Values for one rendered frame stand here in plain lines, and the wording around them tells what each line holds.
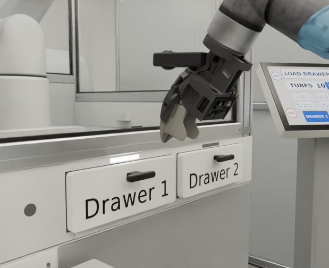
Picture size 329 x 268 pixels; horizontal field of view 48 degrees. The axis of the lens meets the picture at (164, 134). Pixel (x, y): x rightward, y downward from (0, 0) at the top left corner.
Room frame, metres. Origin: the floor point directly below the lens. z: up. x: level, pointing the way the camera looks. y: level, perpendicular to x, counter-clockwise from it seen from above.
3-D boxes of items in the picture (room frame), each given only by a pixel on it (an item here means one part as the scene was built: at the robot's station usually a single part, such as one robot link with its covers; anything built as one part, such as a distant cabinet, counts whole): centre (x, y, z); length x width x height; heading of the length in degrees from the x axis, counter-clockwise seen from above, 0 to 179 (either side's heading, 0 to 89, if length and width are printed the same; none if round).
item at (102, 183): (0.76, 0.07, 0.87); 0.29 x 0.02 x 0.11; 138
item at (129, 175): (0.74, 0.05, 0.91); 0.07 x 0.04 x 0.01; 138
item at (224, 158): (0.97, -0.15, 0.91); 0.07 x 0.04 x 0.01; 138
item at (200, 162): (0.99, -0.13, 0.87); 0.29 x 0.02 x 0.11; 138
